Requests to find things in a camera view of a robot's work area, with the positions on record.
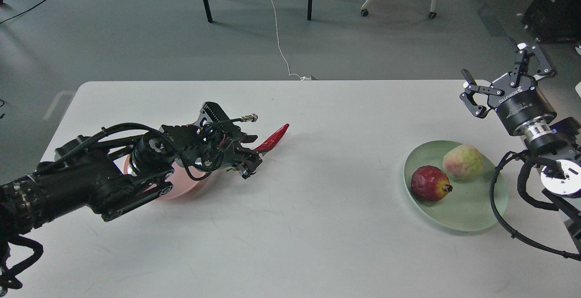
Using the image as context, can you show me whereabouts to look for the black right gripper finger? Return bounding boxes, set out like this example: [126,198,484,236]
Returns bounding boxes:
[459,69,505,119]
[509,43,557,88]

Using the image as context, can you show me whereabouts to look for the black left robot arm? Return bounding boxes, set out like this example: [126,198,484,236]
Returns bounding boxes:
[1,102,263,296]

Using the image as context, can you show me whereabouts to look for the dark red pomegranate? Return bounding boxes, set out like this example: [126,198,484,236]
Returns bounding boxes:
[411,165,453,202]

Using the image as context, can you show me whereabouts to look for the light green plate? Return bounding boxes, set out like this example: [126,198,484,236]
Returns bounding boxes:
[403,140,497,232]

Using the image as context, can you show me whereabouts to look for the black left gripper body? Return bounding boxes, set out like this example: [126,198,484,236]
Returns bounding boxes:
[200,132,250,171]

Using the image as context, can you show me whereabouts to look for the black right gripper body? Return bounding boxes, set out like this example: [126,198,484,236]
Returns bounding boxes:
[488,73,557,136]

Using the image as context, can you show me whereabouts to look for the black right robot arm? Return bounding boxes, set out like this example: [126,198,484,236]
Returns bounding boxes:
[459,43,580,261]

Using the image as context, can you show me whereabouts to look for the red chili pepper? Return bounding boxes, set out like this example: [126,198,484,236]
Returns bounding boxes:
[254,123,289,154]

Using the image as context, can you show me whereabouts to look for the green pink guava fruit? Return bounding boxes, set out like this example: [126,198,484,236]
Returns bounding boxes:
[443,144,484,180]

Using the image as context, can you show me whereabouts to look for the black equipment case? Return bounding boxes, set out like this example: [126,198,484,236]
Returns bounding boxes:
[522,0,581,44]

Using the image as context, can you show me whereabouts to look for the pink plate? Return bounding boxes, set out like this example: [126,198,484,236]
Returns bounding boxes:
[123,121,214,201]

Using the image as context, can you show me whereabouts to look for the white cable on floor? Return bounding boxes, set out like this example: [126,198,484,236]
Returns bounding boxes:
[261,0,318,81]

